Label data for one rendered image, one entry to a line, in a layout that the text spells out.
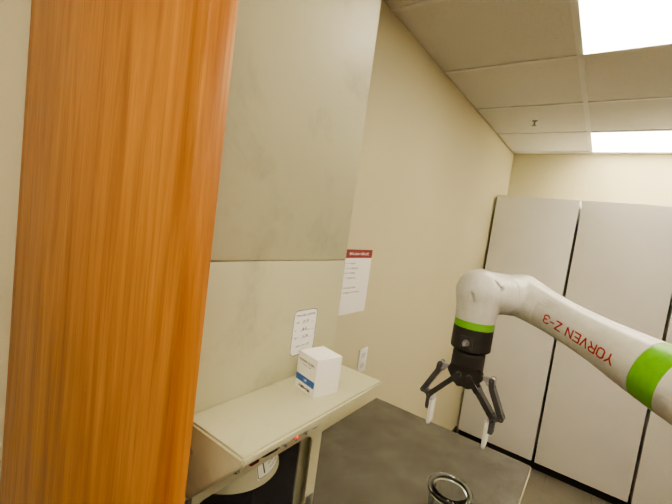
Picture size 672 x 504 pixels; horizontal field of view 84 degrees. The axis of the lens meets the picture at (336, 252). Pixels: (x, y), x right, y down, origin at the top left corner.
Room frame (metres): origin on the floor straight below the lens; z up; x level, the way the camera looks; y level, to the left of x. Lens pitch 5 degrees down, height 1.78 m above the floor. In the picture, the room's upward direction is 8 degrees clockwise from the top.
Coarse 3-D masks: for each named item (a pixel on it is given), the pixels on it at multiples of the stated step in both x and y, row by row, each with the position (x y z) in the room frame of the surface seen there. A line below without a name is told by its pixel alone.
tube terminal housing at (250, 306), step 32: (224, 288) 0.49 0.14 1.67; (256, 288) 0.53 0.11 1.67; (288, 288) 0.59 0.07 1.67; (320, 288) 0.66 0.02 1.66; (224, 320) 0.49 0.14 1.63; (256, 320) 0.54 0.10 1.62; (288, 320) 0.60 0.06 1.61; (320, 320) 0.67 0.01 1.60; (224, 352) 0.50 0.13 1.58; (256, 352) 0.54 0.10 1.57; (288, 352) 0.60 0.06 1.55; (224, 384) 0.50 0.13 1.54; (256, 384) 0.55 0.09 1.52; (224, 480) 0.52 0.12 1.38
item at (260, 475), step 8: (264, 464) 0.62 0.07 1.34; (272, 464) 0.64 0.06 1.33; (248, 472) 0.59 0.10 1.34; (256, 472) 0.60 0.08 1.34; (264, 472) 0.61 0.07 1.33; (272, 472) 0.63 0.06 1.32; (240, 480) 0.58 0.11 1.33; (248, 480) 0.59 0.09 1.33; (256, 480) 0.60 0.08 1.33; (264, 480) 0.61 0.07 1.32; (224, 488) 0.57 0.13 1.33; (232, 488) 0.58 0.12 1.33; (240, 488) 0.58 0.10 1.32; (248, 488) 0.59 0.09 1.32
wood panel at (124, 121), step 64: (64, 0) 0.53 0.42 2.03; (128, 0) 0.42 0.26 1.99; (192, 0) 0.35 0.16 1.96; (64, 64) 0.52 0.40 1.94; (128, 64) 0.42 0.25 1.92; (192, 64) 0.34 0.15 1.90; (64, 128) 0.51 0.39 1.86; (128, 128) 0.41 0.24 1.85; (192, 128) 0.34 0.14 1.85; (64, 192) 0.50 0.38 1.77; (128, 192) 0.40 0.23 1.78; (192, 192) 0.34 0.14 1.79; (64, 256) 0.50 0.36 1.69; (128, 256) 0.39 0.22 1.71; (192, 256) 0.34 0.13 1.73; (64, 320) 0.49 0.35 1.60; (128, 320) 0.39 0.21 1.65; (192, 320) 0.35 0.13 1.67; (64, 384) 0.48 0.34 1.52; (128, 384) 0.38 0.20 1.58; (192, 384) 0.35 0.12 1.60; (64, 448) 0.47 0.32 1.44; (128, 448) 0.37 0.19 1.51
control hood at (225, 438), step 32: (288, 384) 0.58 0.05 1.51; (352, 384) 0.62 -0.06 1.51; (224, 416) 0.47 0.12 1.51; (256, 416) 0.48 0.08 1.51; (288, 416) 0.49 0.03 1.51; (320, 416) 0.50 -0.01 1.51; (192, 448) 0.44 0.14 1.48; (224, 448) 0.41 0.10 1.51; (256, 448) 0.41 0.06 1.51; (192, 480) 0.43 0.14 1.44
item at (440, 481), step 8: (440, 472) 0.93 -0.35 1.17; (432, 480) 0.89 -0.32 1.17; (440, 480) 0.92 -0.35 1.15; (448, 480) 0.92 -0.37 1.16; (456, 480) 0.91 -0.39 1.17; (432, 488) 0.86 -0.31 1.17; (440, 488) 0.92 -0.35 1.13; (448, 488) 0.92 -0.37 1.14; (456, 488) 0.91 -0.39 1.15; (464, 488) 0.89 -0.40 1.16; (432, 496) 0.86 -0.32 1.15; (440, 496) 0.84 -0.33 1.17; (448, 496) 0.92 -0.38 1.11; (456, 496) 0.90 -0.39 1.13; (464, 496) 0.88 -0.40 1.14; (472, 496) 0.86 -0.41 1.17
